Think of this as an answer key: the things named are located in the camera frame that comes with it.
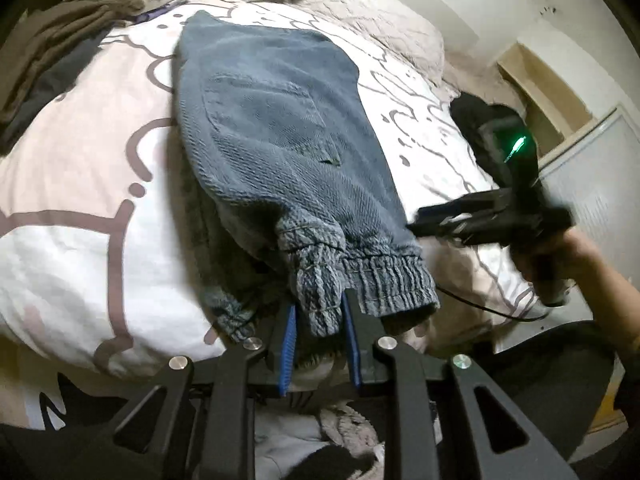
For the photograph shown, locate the person's right forearm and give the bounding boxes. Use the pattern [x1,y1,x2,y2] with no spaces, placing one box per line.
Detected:
[574,248,639,362]

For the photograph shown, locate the stack of folded clothes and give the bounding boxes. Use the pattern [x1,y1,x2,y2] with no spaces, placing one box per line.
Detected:
[1,0,183,156]

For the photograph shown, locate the person's right hand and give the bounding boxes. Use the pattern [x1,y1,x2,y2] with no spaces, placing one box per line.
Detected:
[510,228,601,307]

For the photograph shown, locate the wooden side cabinet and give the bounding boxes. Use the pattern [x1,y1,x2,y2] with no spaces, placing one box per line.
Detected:
[497,44,594,158]

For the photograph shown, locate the beige quilted pillow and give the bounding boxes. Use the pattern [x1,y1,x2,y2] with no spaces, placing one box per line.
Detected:
[297,0,445,86]

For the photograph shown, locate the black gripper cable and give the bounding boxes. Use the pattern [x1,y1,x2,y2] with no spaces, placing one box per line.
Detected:
[432,282,551,323]

